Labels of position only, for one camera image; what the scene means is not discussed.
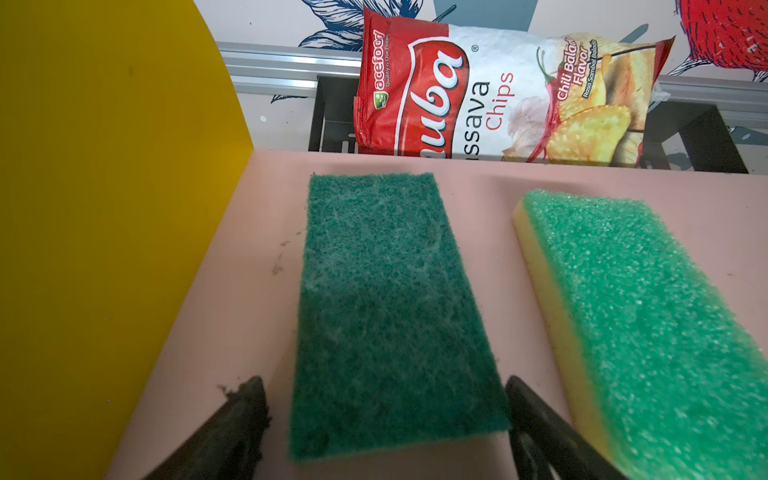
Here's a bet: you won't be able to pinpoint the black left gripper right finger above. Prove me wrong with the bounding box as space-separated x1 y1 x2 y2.
505 376 624 480

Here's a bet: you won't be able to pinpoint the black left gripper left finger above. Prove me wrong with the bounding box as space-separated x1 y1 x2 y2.
146 376 270 479

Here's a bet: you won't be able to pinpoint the light green sponge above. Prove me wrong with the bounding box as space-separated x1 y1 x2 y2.
513 190 767 479

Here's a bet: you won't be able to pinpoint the dark green scouring sponge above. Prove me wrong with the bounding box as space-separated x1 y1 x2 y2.
289 173 510 462

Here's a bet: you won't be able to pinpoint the yellow shelf pink blue boards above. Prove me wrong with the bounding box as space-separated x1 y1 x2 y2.
1 1 767 479

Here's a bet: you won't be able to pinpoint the black box behind shelf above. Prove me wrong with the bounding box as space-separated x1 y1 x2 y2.
308 76 767 174

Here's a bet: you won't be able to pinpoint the red chips bag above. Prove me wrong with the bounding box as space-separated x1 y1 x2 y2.
354 11 672 167

